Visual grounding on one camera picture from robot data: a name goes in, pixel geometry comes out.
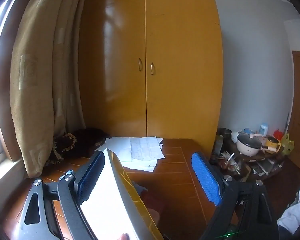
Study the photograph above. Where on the yellow-green plastic bag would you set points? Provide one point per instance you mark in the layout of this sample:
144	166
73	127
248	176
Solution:
287	145

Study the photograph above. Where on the wooden wardrobe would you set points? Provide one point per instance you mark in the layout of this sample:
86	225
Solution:
177	55

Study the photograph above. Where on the pale blue bottle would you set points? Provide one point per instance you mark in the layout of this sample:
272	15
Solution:
264	130

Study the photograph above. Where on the person's pale clothing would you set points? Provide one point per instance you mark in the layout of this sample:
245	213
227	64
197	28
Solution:
297	210

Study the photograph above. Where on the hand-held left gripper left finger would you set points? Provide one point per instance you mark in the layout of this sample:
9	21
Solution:
90	177

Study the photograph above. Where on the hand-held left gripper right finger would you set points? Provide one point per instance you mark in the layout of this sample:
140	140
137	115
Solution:
205	177

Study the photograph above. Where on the yellow cardboard box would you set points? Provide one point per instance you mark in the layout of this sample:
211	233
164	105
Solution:
107	205

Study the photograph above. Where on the dark metal tin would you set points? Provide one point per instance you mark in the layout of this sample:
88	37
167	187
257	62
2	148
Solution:
223	133

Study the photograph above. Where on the white electric cooking pot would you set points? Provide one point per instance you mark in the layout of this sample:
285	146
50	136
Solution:
245	147

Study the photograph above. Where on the low side table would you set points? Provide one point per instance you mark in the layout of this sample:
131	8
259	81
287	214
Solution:
265	158

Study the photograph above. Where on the red container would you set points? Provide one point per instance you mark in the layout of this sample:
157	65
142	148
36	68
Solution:
278	134

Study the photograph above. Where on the window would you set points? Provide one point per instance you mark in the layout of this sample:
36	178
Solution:
1	80

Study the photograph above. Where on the beige curtain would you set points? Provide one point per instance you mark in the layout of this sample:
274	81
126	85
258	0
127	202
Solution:
35	80

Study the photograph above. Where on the dark fringed cloth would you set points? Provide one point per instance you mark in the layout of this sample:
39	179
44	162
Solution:
85	140

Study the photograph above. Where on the pile of white paper sheets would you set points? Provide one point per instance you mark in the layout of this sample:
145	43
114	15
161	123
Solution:
142	150

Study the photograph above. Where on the yellow mug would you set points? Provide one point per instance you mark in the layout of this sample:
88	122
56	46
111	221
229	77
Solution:
272	143

